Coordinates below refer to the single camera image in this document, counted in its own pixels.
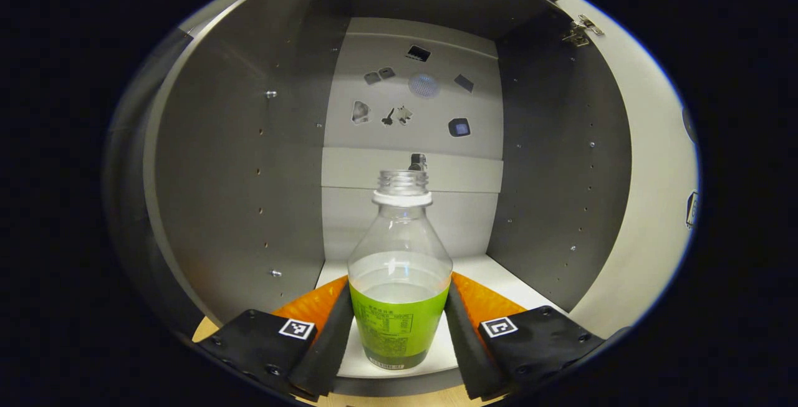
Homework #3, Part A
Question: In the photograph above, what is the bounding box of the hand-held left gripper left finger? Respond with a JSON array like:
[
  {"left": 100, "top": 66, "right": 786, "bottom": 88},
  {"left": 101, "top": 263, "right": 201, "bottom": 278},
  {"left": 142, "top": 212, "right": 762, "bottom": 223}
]
[{"left": 193, "top": 275, "right": 355, "bottom": 398}]

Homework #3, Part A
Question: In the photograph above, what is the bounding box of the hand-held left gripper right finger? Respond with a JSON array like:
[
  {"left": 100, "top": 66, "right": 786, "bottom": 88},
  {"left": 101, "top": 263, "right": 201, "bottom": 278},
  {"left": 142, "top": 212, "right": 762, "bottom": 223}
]
[{"left": 444, "top": 272, "right": 605, "bottom": 400}]

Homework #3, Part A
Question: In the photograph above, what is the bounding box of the green label clear bottle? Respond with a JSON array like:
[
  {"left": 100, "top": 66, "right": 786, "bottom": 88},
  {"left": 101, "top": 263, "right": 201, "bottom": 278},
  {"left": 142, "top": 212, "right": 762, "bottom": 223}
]
[{"left": 347, "top": 170, "right": 454, "bottom": 371}]

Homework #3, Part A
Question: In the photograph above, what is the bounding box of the grey cabinet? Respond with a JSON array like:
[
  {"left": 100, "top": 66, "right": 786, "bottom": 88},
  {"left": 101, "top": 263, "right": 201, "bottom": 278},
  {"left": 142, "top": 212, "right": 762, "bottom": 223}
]
[{"left": 103, "top": 0, "right": 633, "bottom": 395}]

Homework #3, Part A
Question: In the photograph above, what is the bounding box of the beige cabinet door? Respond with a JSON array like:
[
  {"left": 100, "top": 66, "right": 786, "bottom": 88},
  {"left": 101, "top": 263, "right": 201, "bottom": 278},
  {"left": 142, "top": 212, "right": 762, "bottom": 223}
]
[{"left": 555, "top": 0, "right": 700, "bottom": 340}]

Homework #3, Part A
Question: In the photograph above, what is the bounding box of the metal door hinge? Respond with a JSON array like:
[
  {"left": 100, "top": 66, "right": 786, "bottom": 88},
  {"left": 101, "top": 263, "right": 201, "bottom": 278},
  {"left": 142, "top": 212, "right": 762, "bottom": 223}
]
[{"left": 561, "top": 14, "right": 604, "bottom": 47}]

